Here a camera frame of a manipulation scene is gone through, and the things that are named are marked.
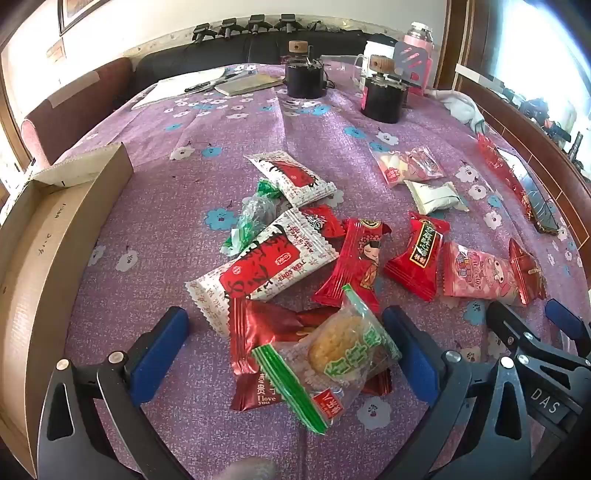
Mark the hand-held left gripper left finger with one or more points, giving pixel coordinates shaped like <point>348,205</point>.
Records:
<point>157,350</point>

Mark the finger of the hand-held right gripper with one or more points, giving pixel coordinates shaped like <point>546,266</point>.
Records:
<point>505,323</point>
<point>563,319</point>

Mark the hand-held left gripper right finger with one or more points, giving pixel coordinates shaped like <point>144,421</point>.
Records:
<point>411,355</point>

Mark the small red snack packet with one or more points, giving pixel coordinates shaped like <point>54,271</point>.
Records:
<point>526,272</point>

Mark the pink cartoon snack packet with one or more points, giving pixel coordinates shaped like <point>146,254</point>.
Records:
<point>475,277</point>

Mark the clear green-edged pastry packet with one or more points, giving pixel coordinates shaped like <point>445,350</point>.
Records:
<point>332,355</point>

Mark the red packet dark green label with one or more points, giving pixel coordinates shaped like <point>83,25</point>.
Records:
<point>415,263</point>

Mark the dark red foil packet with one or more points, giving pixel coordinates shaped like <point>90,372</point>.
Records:
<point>258,337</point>

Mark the red packet with doll picture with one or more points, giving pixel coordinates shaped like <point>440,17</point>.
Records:
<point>355,263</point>

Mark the white red snack packet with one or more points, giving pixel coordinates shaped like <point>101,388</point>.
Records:
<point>295,177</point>
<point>258,277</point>

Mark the shallow cardboard box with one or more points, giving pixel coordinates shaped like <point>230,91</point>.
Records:
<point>46,277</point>

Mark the white green snack packet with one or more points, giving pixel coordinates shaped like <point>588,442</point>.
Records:
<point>434,196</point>

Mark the red foil packet white print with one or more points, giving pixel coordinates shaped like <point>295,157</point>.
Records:
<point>325,228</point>

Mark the green clear candy packet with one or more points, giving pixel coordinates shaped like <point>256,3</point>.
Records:
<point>251,217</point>

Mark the clear pink marshmallow packet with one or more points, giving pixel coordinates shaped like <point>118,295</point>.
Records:
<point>406,166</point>

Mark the person's left hand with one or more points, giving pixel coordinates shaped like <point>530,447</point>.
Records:
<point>251,470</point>

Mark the black smartphone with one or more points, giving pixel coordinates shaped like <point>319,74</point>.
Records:
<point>531,194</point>

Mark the red plastic bag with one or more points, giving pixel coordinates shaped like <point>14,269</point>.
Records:
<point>496,161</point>

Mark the purple floral tablecloth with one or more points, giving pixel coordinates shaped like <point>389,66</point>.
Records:
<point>184,184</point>

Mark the pile of small tools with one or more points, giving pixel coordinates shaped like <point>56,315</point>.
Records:
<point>554,124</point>

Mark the wooden tiled ledge cabinet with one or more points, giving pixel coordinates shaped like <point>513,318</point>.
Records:
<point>521,124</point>

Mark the white cloth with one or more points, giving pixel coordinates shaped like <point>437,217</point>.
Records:
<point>461,106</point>

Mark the white long box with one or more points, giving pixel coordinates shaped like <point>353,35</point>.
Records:
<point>475,76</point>

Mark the brown fabric armchair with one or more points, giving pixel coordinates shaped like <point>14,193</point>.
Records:
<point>69,115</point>

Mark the white notebook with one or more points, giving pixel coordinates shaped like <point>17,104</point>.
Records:
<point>175,87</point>

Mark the black pen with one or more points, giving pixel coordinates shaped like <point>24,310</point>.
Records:
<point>242,72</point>
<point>203,84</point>

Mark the pink grey patterned card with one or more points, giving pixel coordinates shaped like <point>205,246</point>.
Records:
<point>408,60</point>

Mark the small beige book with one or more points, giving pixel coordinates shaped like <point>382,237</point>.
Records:
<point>249,84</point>

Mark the pink thermos bottle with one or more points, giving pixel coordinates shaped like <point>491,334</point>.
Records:
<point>418,34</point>

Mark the white plastic jug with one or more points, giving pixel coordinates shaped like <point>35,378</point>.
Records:
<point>376,46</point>

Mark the black leather sofa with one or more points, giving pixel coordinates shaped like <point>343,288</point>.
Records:
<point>258,46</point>

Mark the small black device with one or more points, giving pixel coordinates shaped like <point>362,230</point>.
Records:
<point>286,22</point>
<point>256,23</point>
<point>203,31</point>
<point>228,26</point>

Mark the framed horse painting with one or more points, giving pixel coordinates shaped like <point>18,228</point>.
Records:
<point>76,11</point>

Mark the window with wooden frame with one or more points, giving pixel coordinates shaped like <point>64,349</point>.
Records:
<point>545,60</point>

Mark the small wall plaque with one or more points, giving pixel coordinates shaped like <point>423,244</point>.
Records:
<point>55,48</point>

